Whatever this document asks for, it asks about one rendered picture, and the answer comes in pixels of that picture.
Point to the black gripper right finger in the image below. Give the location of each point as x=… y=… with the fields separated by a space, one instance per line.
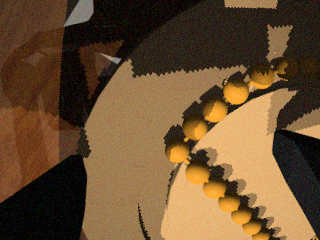
x=298 y=157

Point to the tan round board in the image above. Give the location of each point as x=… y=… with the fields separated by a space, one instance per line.
x=134 y=192

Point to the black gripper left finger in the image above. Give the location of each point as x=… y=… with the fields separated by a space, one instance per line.
x=50 y=208

